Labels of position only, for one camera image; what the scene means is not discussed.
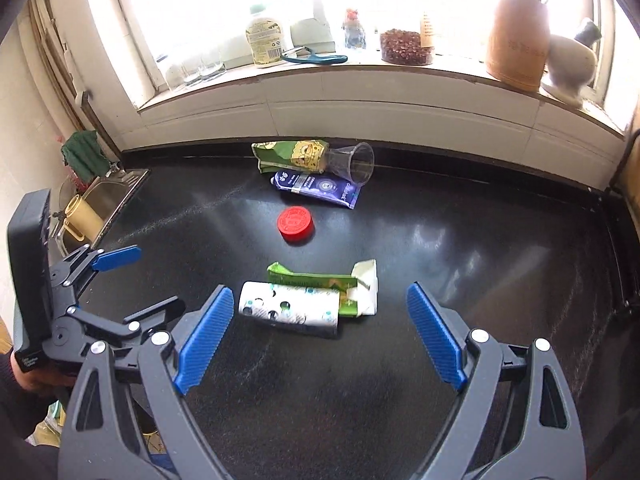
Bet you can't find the flattened green white carton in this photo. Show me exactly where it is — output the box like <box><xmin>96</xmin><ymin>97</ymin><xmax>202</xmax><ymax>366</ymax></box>
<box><xmin>266</xmin><ymin>258</ymin><xmax>380</xmax><ymax>319</ymax></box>

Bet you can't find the white box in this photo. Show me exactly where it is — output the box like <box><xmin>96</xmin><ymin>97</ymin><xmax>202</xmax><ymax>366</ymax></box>
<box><xmin>290</xmin><ymin>17</ymin><xmax>335</xmax><ymax>54</ymax></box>

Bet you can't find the clear drinking glass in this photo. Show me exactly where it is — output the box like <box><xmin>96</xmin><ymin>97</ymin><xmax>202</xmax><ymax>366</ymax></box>
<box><xmin>164</xmin><ymin>60</ymin><xmax>188</xmax><ymax>93</ymax></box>
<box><xmin>200</xmin><ymin>52</ymin><xmax>227</xmax><ymax>82</ymax></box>
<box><xmin>182</xmin><ymin>57</ymin><xmax>204</xmax><ymax>87</ymax></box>

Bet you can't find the red round lid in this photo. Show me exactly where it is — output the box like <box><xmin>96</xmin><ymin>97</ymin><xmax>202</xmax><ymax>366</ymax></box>
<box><xmin>277</xmin><ymin>206</ymin><xmax>316</xmax><ymax>245</ymax></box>

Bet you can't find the person's left forearm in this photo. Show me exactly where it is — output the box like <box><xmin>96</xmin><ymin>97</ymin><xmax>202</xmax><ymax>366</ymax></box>
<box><xmin>0</xmin><ymin>355</ymin><xmax>68</xmax><ymax>480</ymax></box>

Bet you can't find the wooden utensil holder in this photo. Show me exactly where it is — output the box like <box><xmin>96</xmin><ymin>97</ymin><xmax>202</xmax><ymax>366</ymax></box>
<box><xmin>485</xmin><ymin>0</ymin><xmax>551</xmax><ymax>92</ymax></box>

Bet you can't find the clear plastic cup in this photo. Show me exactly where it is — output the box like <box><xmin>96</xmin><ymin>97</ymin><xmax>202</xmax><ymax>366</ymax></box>
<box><xmin>325</xmin><ymin>142</ymin><xmax>376</xmax><ymax>187</ymax></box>

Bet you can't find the grey pestle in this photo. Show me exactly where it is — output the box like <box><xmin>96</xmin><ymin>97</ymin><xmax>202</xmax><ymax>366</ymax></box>
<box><xmin>574</xmin><ymin>17</ymin><xmax>603</xmax><ymax>46</ymax></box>

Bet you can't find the small spice jar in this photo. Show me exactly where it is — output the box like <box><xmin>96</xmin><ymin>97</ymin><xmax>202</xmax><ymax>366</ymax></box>
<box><xmin>342</xmin><ymin>8</ymin><xmax>367</xmax><ymax>51</ymax></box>

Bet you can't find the bottle with paper label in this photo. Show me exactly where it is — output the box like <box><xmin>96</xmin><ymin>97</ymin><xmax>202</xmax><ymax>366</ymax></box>
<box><xmin>419</xmin><ymin>11</ymin><xmax>436</xmax><ymax>51</ymax></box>

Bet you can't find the blue purple pouch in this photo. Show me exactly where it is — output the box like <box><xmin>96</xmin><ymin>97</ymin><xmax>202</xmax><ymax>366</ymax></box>
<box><xmin>270</xmin><ymin>170</ymin><xmax>365</xmax><ymax>210</ymax></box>

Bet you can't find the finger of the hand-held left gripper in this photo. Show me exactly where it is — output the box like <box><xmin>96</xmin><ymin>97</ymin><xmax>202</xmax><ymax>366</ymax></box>
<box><xmin>52</xmin><ymin>296</ymin><xmax>187</xmax><ymax>361</ymax></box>
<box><xmin>50</xmin><ymin>244</ymin><xmax>142</xmax><ymax>293</ymax></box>

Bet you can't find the steel sink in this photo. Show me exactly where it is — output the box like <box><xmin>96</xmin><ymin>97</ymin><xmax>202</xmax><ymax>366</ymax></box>
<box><xmin>59</xmin><ymin>167</ymin><xmax>151</xmax><ymax>257</ymax></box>

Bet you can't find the green cartoon snack bag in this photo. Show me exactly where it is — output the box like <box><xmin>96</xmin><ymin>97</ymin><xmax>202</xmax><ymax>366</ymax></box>
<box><xmin>251</xmin><ymin>139</ymin><xmax>335</xmax><ymax>174</ymax></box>

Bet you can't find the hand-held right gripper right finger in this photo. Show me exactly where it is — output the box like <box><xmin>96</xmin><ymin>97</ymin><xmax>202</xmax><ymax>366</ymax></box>
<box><xmin>406</xmin><ymin>282</ymin><xmax>586</xmax><ymax>480</ymax></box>

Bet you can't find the white dotted carton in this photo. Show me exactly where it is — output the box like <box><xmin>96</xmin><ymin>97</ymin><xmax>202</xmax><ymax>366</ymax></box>
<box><xmin>236</xmin><ymin>281</ymin><xmax>342</xmax><ymax>339</ymax></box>

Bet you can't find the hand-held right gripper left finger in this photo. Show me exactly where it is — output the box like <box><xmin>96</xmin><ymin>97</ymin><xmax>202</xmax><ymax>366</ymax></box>
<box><xmin>59</xmin><ymin>284</ymin><xmax>236</xmax><ymax>480</ymax></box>

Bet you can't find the green cloth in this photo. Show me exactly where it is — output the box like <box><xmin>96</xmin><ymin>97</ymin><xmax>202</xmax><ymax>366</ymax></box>
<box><xmin>61</xmin><ymin>130</ymin><xmax>109</xmax><ymax>184</ymax></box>

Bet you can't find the blue handled peeler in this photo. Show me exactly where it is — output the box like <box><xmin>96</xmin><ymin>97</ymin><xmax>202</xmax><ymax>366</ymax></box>
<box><xmin>281</xmin><ymin>46</ymin><xmax>349</xmax><ymax>65</ymax></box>

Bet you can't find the yellow cup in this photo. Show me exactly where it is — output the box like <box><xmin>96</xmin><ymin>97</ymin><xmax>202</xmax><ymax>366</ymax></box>
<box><xmin>59</xmin><ymin>195</ymin><xmax>104</xmax><ymax>241</ymax></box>

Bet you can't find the white bottle with green cap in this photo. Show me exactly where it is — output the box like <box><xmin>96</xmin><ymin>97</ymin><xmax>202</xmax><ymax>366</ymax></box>
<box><xmin>245</xmin><ymin>4</ymin><xmax>286</xmax><ymax>69</ymax></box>

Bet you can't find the white stone mortar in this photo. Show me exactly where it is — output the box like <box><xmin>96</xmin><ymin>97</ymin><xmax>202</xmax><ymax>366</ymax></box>
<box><xmin>541</xmin><ymin>35</ymin><xmax>599</xmax><ymax>107</ymax></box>

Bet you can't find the person's left hand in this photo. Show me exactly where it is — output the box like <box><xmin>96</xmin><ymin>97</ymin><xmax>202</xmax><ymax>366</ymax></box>
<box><xmin>12</xmin><ymin>359</ymin><xmax>76</xmax><ymax>394</ymax></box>

